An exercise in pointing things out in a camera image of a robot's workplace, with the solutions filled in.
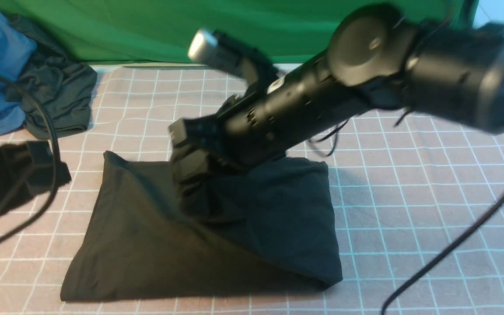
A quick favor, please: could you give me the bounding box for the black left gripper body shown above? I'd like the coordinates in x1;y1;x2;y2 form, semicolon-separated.
0;141;53;217

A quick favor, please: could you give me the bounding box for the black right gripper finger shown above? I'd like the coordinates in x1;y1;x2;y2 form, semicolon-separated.
171;145;235;184
168;115;226;151

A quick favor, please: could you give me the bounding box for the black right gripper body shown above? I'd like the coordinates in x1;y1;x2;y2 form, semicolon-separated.
218;51;367;168

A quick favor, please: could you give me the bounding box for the dark gray long-sleeve shirt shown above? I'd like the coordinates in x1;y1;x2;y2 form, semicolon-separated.
60;151;343;303

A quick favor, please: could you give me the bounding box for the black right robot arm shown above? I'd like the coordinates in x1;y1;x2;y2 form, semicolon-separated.
169;3;504;181

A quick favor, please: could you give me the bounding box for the dark crumpled garment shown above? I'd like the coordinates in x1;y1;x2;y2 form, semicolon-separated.
8;14;98;138

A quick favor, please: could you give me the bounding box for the green backdrop cloth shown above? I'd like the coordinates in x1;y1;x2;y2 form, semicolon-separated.
0;0;480;66

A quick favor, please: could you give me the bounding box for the pink grid tablecloth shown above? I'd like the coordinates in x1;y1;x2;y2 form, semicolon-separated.
0;66;504;315

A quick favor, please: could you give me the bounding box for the black left camera cable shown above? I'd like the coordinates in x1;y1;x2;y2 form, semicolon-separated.
0;66;61;259

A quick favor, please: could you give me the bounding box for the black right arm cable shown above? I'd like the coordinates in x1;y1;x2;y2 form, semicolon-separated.
381;153;504;315

